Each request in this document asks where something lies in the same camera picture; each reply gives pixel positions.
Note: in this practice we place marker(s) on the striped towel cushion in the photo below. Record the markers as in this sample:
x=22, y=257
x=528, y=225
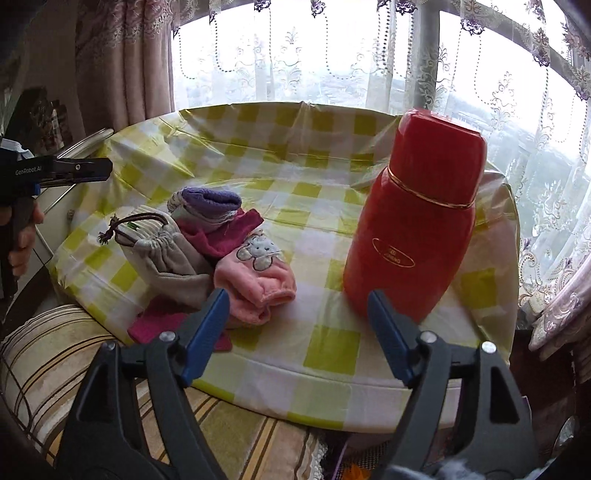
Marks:
x=41, y=346

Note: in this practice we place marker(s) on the dark printed box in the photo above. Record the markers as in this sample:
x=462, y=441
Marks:
x=46, y=120

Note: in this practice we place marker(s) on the cream wooden cabinet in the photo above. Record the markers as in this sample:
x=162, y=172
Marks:
x=87, y=141

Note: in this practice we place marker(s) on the yellow checked plastic tablecloth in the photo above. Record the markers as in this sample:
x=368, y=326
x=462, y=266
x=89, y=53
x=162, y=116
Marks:
x=300, y=207

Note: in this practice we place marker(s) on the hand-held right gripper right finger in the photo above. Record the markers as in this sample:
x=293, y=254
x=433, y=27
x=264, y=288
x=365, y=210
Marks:
x=388, y=337

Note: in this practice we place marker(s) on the red thermos flask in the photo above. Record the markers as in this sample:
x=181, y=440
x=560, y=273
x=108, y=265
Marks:
x=415, y=207

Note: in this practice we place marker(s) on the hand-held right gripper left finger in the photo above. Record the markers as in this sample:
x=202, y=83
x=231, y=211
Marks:
x=207, y=332

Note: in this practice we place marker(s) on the light pink plush cloth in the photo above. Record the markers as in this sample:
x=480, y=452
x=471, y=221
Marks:
x=258, y=286

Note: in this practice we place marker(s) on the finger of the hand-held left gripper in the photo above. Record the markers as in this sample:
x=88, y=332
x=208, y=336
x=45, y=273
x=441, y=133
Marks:
x=83, y=170

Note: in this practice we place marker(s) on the white tasselled fringe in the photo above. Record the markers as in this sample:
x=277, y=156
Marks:
x=318, y=457

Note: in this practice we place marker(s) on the grey window frame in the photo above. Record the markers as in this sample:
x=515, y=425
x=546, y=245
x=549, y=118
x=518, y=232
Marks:
x=425, y=60

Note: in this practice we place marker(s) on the white lace curtain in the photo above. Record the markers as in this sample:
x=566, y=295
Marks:
x=323, y=55

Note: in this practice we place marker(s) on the person's left hand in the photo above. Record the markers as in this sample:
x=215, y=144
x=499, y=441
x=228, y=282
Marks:
x=21, y=251

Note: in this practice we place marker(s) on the purple terry cloth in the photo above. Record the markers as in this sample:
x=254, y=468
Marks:
x=212, y=198

